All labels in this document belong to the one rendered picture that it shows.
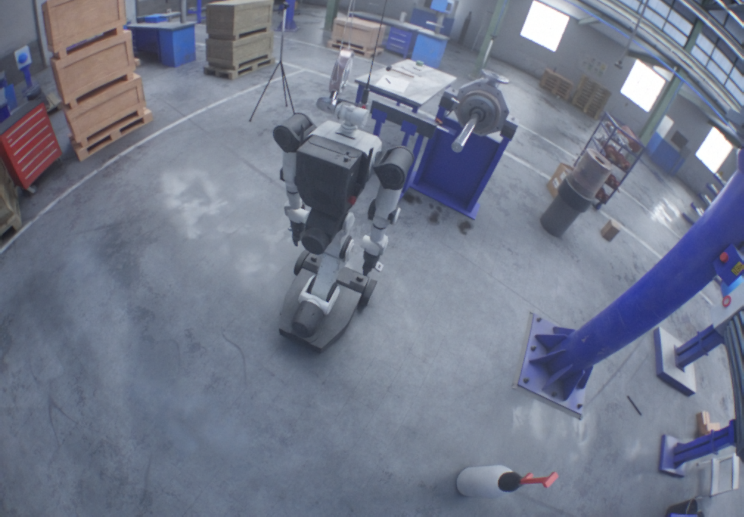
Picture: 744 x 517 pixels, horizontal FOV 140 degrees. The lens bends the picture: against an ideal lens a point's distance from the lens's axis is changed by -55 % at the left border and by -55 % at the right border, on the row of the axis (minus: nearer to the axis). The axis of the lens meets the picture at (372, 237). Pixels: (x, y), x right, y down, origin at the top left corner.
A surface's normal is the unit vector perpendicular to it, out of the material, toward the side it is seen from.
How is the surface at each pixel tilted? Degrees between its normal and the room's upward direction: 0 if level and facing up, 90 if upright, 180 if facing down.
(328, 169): 90
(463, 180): 90
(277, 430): 0
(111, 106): 90
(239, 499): 0
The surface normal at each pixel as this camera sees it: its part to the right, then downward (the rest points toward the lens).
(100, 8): 0.86, 0.47
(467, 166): -0.46, 0.61
